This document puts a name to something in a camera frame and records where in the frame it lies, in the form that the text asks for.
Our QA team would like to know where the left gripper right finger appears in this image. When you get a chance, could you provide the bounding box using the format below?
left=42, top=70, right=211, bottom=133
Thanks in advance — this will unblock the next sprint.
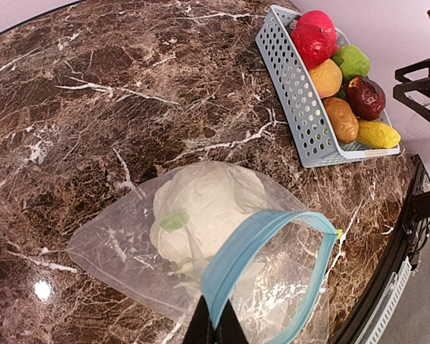
left=215, top=300, right=249, bottom=344

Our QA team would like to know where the dark red pomegranate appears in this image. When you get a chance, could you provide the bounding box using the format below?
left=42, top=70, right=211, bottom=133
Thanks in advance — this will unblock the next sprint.
left=345, top=75, right=386, bottom=120

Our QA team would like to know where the red round fruit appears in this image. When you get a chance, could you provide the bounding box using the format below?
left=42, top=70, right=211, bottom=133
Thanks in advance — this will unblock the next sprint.
left=291, top=24, right=339, bottom=70

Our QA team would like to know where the pink red apple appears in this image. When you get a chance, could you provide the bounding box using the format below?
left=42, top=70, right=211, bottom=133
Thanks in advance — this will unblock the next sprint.
left=297, top=10, right=338, bottom=43

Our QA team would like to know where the orange fruit toy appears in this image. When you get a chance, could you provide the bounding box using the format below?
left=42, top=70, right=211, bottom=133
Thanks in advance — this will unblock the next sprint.
left=309, top=59, right=343, bottom=99

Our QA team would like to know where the white cauliflower toy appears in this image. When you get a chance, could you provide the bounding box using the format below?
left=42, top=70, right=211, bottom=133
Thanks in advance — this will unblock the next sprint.
left=150, top=161, right=267, bottom=280

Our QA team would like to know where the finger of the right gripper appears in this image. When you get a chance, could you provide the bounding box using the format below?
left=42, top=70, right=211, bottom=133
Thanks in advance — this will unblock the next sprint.
left=393, top=58, right=430, bottom=123

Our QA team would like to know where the orange brown potato toy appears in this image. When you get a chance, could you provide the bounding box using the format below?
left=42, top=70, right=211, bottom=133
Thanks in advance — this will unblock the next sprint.
left=323, top=97, right=359, bottom=144

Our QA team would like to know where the yellow lemon toy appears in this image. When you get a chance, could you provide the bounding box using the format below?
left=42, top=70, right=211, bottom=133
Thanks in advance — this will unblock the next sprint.
left=357, top=120, right=401, bottom=149

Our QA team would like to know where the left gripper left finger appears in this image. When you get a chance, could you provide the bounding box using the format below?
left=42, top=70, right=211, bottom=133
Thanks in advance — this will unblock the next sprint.
left=182, top=295, right=215, bottom=344

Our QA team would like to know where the white slotted cable duct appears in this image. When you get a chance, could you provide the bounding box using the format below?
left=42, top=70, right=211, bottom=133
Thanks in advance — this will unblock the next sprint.
left=362, top=257, right=411, bottom=344

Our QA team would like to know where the green apple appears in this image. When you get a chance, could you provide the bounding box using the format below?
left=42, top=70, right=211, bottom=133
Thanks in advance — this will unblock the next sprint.
left=332, top=45, right=371, bottom=80

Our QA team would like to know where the clear zip bag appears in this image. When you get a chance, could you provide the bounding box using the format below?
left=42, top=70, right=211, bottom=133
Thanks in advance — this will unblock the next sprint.
left=67, top=161, right=338, bottom=343

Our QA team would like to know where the light blue plastic basket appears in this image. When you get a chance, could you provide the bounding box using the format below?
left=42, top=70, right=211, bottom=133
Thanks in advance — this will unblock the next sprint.
left=255, top=5, right=400, bottom=168

